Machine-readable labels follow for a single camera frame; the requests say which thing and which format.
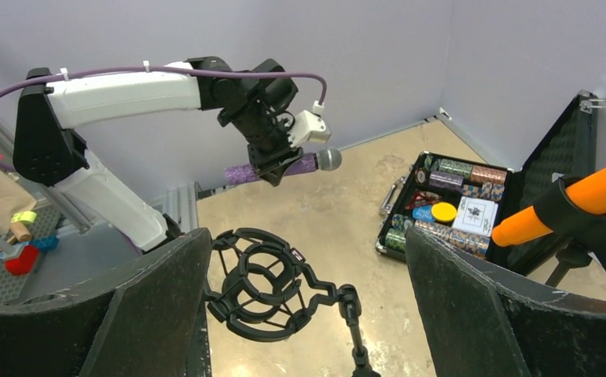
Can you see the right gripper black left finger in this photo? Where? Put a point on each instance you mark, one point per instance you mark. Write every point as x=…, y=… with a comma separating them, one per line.
x=141, y=318

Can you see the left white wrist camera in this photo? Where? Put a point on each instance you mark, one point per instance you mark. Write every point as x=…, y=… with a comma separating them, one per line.
x=309, y=126

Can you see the black tripod shock mount stand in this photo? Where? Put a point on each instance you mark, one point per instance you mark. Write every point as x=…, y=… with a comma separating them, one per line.
x=269, y=292

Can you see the black poker chip case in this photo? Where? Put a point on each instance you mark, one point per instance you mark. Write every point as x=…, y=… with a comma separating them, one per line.
x=568, y=148

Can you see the brown paper roll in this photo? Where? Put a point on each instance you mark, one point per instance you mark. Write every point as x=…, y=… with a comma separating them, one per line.
x=13, y=199

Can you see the red toy block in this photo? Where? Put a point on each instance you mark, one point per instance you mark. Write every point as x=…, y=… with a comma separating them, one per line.
x=24, y=262

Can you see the yellow round chip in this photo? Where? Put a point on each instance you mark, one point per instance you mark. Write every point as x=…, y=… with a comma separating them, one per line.
x=444, y=212

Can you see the orange microphone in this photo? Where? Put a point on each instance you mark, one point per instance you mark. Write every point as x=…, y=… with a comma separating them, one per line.
x=588, y=195

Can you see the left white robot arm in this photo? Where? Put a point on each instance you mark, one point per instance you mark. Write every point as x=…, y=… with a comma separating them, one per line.
x=48, y=151

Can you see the white card deck box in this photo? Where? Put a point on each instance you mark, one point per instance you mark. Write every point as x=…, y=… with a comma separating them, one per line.
x=476, y=216

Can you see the purple glitter microphone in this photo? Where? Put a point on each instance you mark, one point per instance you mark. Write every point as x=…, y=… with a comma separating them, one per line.
x=328, y=159

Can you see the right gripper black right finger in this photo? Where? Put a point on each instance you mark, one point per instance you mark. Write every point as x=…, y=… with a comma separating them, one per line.
x=483, y=320

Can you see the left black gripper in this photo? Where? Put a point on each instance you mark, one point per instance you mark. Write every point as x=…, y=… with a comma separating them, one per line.
x=269, y=151

